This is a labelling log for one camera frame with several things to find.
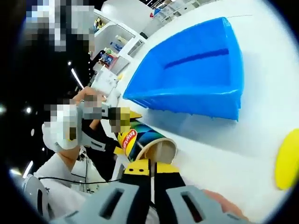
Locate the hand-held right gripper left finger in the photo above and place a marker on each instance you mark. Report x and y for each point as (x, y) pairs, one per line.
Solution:
(116, 205)

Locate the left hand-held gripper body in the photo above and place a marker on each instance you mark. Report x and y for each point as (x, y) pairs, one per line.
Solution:
(58, 135)

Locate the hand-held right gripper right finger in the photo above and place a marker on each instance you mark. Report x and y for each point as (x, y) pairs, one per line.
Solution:
(187, 205)

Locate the dark printed chip container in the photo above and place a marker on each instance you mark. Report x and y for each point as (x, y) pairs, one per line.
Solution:
(144, 135)

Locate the blue plastic box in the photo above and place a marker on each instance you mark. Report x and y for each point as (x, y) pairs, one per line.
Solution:
(191, 70)

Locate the yellow round container lid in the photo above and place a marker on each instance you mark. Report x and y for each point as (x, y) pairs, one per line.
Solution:
(288, 161)

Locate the person's left hand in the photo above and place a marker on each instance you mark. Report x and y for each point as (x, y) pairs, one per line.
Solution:
(88, 91)

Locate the person's right hand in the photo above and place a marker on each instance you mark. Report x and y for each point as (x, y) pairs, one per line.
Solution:
(233, 210)

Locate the person's white clothing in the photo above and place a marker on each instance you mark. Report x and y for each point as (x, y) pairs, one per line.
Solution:
(60, 172)

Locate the grey worn device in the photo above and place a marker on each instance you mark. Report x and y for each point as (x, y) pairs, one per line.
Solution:
(35, 193)

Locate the white shelf unit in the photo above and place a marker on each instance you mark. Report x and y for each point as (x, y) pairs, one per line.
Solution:
(109, 30)

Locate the row of white office desks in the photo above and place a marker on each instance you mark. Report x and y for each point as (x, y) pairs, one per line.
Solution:
(172, 10)

